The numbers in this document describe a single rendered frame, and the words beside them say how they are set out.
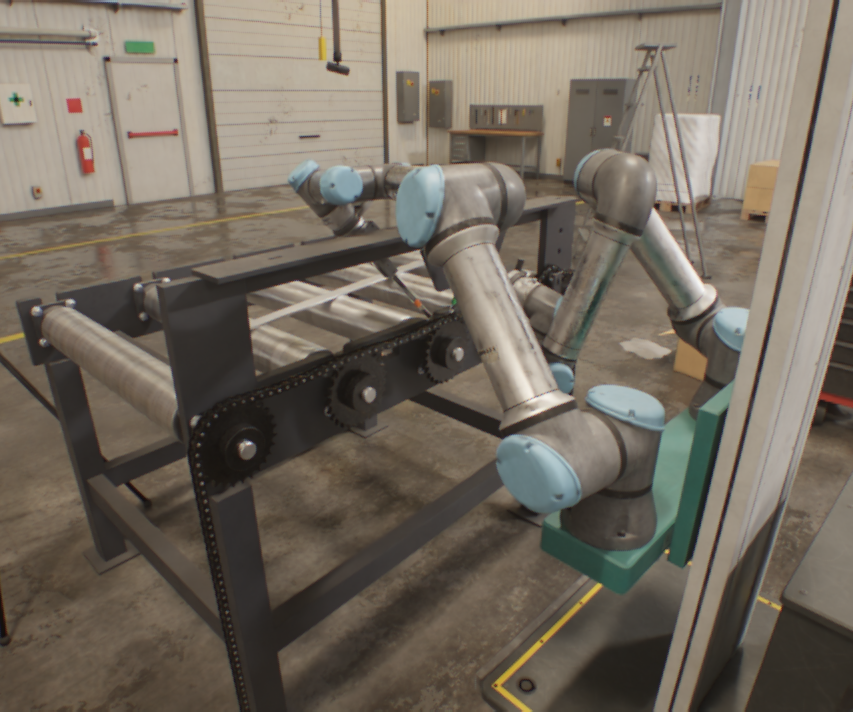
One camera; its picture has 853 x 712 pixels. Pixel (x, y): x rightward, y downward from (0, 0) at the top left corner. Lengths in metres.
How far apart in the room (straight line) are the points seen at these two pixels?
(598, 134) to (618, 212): 10.62
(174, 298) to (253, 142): 10.72
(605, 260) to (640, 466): 0.41
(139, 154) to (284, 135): 2.80
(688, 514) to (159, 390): 1.00
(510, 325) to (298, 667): 1.28
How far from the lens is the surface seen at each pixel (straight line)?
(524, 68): 13.28
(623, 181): 1.16
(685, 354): 3.66
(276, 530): 2.31
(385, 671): 1.83
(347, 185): 1.24
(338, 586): 1.58
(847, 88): 0.86
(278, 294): 1.89
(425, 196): 0.87
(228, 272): 1.05
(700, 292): 1.42
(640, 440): 0.90
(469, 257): 0.87
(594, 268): 1.16
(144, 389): 1.33
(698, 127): 9.42
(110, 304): 2.04
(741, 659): 1.58
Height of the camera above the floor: 1.43
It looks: 23 degrees down
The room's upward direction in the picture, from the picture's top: straight up
